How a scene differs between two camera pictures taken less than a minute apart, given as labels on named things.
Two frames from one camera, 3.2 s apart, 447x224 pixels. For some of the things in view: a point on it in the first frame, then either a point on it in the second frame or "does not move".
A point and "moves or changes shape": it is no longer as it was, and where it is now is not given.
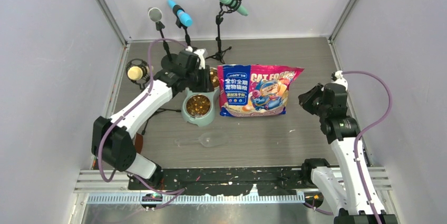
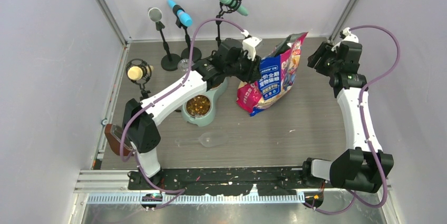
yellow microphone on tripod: [137, 70] does not move
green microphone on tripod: [231, 0] does not move
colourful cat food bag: [254, 90] moves or changes shape
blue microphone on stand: [183, 18] does not move
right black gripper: [305, 99] to [323, 51]
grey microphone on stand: [155, 15] does not move
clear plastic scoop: [210, 139] does not move
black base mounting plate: [227, 181] does not move
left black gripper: [206, 86] to [253, 73]
